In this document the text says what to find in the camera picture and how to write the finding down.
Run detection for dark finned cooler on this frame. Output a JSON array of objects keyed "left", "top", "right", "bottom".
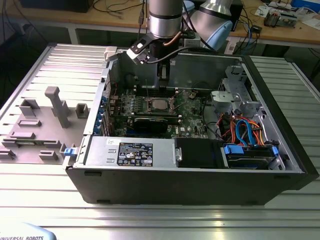
[{"left": 263, "top": 11, "right": 279, "bottom": 28}]

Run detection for brown hose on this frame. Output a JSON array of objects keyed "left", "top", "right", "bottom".
[{"left": 162, "top": 30, "right": 181, "bottom": 47}]

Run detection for blue plastic latch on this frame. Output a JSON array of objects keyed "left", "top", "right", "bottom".
[{"left": 63, "top": 147, "right": 78, "bottom": 158}]

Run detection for orange power wires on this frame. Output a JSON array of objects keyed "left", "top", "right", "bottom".
[{"left": 229, "top": 114, "right": 264, "bottom": 146}]

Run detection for green RAM stick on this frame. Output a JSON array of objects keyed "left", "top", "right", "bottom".
[{"left": 14, "top": 140, "right": 45, "bottom": 146}]

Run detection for blue cardboard box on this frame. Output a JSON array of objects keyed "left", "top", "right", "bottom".
[{"left": 291, "top": 0, "right": 312, "bottom": 8}]

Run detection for CPU socket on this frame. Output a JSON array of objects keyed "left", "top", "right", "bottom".
[{"left": 146, "top": 96, "right": 177, "bottom": 113}]

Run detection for wooden desk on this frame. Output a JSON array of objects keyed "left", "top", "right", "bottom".
[{"left": 0, "top": 0, "right": 320, "bottom": 50}]

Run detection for grey parts rack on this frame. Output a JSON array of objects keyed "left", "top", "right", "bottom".
[{"left": 0, "top": 85, "right": 91, "bottom": 165}]

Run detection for silver power supply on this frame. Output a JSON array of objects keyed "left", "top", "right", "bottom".
[{"left": 84, "top": 136, "right": 183, "bottom": 170}]

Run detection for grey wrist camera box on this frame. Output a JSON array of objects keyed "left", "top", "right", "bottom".
[{"left": 180, "top": 31, "right": 201, "bottom": 48}]

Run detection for silver metal drive cage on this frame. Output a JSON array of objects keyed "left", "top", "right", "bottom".
[{"left": 211, "top": 64, "right": 266, "bottom": 118}]

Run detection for black plastic shroud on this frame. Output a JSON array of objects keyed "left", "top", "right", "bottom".
[{"left": 174, "top": 136, "right": 225, "bottom": 170}]

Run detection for grey electronic device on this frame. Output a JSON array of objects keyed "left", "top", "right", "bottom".
[{"left": 277, "top": 12, "right": 299, "bottom": 29}]

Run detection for blue network cable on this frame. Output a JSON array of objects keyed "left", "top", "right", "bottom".
[{"left": 246, "top": 21, "right": 254, "bottom": 55}]

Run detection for grey plastic latch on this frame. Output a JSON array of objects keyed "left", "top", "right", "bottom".
[{"left": 103, "top": 46, "right": 119, "bottom": 62}]

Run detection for black equipment box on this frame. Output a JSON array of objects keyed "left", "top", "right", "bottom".
[{"left": 19, "top": 0, "right": 94, "bottom": 14}]

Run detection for hard disk blue carrier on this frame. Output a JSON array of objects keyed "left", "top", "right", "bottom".
[{"left": 223, "top": 142, "right": 280, "bottom": 171}]

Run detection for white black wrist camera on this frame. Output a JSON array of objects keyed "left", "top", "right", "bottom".
[{"left": 126, "top": 34, "right": 153, "bottom": 65}]

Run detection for black graphics card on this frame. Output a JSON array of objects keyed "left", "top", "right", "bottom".
[{"left": 133, "top": 115, "right": 170, "bottom": 135}]

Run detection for metal socket cover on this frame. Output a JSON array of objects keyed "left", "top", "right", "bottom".
[{"left": 169, "top": 89, "right": 189, "bottom": 109}]

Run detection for red data wire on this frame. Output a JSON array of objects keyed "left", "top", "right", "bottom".
[{"left": 216, "top": 112, "right": 232, "bottom": 133}]

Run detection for blue data wire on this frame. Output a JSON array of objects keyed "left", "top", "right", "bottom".
[{"left": 235, "top": 119, "right": 258, "bottom": 147}]

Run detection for black open PC case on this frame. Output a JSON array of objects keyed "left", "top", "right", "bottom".
[{"left": 61, "top": 46, "right": 320, "bottom": 206}]

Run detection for green motherboard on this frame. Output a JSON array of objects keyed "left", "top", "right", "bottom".
[{"left": 109, "top": 86, "right": 213, "bottom": 140}]

